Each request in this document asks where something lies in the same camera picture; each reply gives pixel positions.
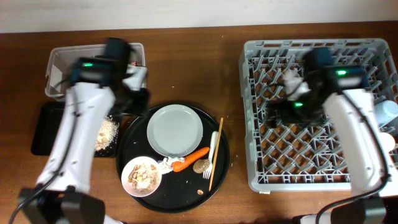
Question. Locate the wooden chopstick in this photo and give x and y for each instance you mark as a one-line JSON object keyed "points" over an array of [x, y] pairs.
{"points": [[216, 154]]}

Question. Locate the white cup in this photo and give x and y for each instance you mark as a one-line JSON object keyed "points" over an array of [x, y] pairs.
{"points": [[387, 141]]}

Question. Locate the rice and nut scraps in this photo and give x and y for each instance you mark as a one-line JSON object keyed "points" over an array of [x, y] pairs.
{"points": [[107, 134]]}

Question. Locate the clear plastic waste bin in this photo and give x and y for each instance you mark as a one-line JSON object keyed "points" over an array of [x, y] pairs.
{"points": [[62, 62]]}

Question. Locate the light blue cup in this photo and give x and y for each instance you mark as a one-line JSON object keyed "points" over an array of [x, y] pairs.
{"points": [[385, 112]]}

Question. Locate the grey plate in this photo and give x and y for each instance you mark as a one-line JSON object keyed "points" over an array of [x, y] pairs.
{"points": [[174, 130]]}

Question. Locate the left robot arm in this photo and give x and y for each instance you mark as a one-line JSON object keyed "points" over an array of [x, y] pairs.
{"points": [[61, 192]]}

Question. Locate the small crumpled white tissue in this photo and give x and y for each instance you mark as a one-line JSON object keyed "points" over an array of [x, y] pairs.
{"points": [[166, 165]]}

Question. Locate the grey dishwasher rack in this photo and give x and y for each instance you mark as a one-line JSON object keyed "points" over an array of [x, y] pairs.
{"points": [[302, 157]]}

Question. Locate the pink bowl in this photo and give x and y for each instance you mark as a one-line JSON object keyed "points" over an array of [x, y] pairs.
{"points": [[141, 176]]}

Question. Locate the white plastic fork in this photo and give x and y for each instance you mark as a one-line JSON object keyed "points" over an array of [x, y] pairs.
{"points": [[214, 138]]}

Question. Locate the round black serving tray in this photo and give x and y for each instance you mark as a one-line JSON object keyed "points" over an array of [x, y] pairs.
{"points": [[177, 192]]}

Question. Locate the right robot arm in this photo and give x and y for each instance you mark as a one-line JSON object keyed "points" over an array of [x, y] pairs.
{"points": [[340, 92]]}

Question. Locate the black rectangular tray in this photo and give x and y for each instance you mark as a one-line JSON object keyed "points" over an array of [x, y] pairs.
{"points": [[47, 128]]}

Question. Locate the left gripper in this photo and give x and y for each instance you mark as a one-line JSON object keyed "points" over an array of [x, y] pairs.
{"points": [[135, 112]]}

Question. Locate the orange carrot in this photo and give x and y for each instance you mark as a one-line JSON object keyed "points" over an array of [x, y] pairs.
{"points": [[179, 166]]}

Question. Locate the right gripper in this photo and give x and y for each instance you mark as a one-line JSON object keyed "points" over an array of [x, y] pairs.
{"points": [[286, 104]]}

